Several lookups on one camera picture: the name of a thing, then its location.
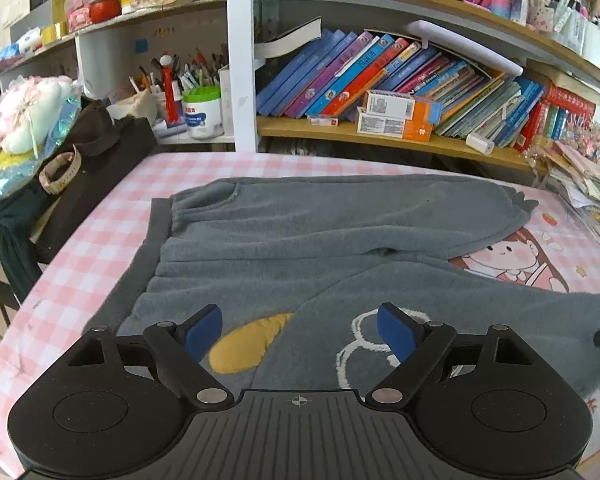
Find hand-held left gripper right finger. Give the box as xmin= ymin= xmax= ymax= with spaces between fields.
xmin=364 ymin=302 xmax=531 ymax=411

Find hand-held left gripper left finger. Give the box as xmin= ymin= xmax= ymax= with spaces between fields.
xmin=65 ymin=305 xmax=233 ymax=411

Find grey fleece pants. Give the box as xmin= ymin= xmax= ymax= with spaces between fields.
xmin=82 ymin=174 xmax=600 ymax=401

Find pile of notebooks and booklets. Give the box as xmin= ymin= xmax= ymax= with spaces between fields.
xmin=545 ymin=140 xmax=600 ymax=248

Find pink checked cartoon desk mat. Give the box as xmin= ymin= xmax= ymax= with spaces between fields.
xmin=0 ymin=152 xmax=600 ymax=480

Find black box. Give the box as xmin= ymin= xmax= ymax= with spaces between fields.
xmin=34 ymin=117 xmax=158 ymax=263

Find colourful beaded ornament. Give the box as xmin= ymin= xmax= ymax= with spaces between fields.
xmin=562 ymin=115 xmax=600 ymax=161

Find white charger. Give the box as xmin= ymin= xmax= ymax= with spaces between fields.
xmin=466 ymin=131 xmax=495 ymax=155

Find dark green cloth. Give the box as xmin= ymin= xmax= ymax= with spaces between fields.
xmin=0 ymin=194 xmax=52 ymax=301

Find beige wrist watch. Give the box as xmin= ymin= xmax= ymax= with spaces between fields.
xmin=39 ymin=151 xmax=82 ymax=195

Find white can with green lid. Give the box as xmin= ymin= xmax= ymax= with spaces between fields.
xmin=182 ymin=86 xmax=223 ymax=140

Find orange blue white box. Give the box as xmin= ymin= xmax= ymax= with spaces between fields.
xmin=365 ymin=90 xmax=443 ymax=125

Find brown hat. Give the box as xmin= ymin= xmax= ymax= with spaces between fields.
xmin=74 ymin=100 xmax=122 ymax=157

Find row of colourful books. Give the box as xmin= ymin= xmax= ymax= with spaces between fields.
xmin=256 ymin=28 xmax=598 ymax=153

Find iridescent wrapping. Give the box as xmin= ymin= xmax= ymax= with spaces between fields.
xmin=0 ymin=94 xmax=83 ymax=202

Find bunch of pens and brushes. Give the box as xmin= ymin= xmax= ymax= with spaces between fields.
xmin=130 ymin=47 xmax=229 ymax=96

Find thick beige book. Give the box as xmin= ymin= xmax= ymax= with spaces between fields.
xmin=525 ymin=58 xmax=600 ymax=95

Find white wooden bookshelf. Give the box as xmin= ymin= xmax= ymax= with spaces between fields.
xmin=0 ymin=0 xmax=600 ymax=186

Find white pink plush toy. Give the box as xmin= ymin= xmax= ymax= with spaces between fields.
xmin=0 ymin=77 xmax=76 ymax=154

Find white lamp bar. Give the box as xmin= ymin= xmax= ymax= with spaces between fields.
xmin=407 ymin=20 xmax=524 ymax=77

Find pink packet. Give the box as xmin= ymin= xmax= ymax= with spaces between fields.
xmin=65 ymin=0 xmax=93 ymax=33

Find row of bottles and pens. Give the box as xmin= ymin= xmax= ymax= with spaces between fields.
xmin=490 ymin=0 xmax=600 ymax=58

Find red round doll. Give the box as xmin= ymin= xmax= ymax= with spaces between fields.
xmin=90 ymin=0 xmax=122 ymax=24

